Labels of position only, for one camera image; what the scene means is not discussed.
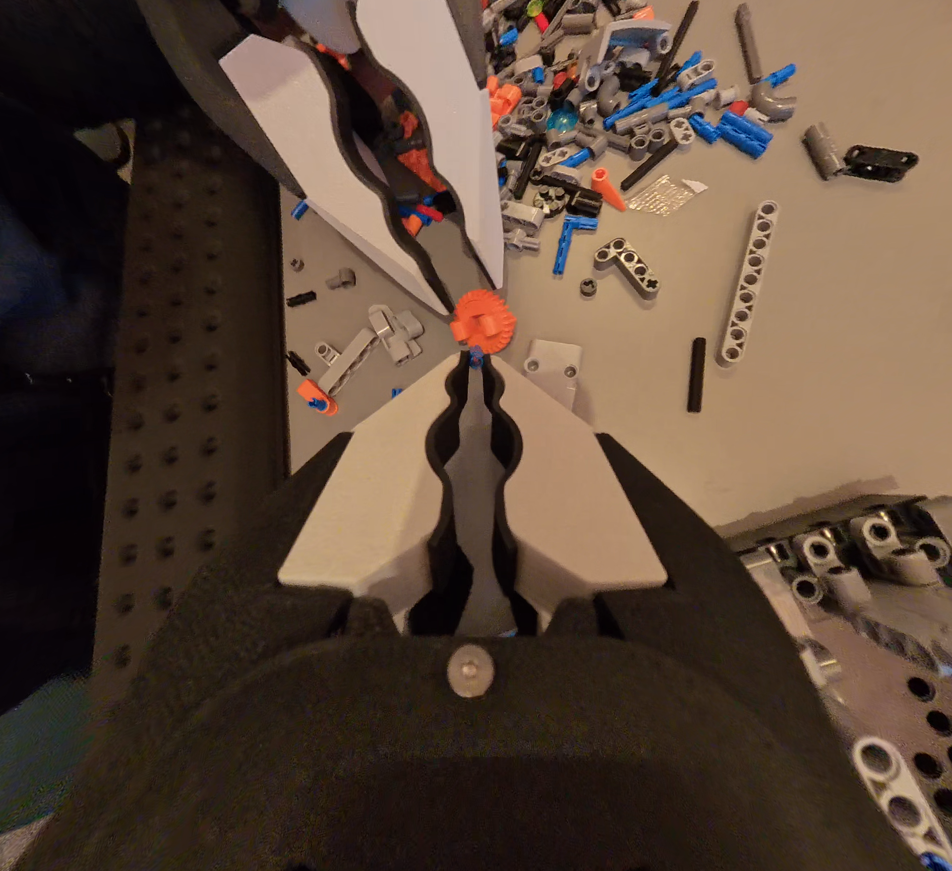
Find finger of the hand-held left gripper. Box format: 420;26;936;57
346;0;507;290
219;34;453;315

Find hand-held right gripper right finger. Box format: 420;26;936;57
480;355;670;625

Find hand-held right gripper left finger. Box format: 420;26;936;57
277;354;471;626

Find orange toothed gear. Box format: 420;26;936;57
448;288;518;351

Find pile of small building parts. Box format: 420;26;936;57
387;0;800;277

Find black flat link piece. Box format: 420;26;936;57
840;144;919;182

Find orange connector block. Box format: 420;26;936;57
296;378;339;417

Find grey rectangular panel piece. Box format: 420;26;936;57
523;339;583;411

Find dark grey angled beam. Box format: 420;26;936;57
593;239;661;301

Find grey partly built model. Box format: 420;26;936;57
725;495;952;871

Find small clear sticker bag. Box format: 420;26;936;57
625;175;709;217

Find long grey holed beam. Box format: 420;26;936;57
715;200;780;368

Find grey tube connector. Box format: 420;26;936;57
802;122;845;182

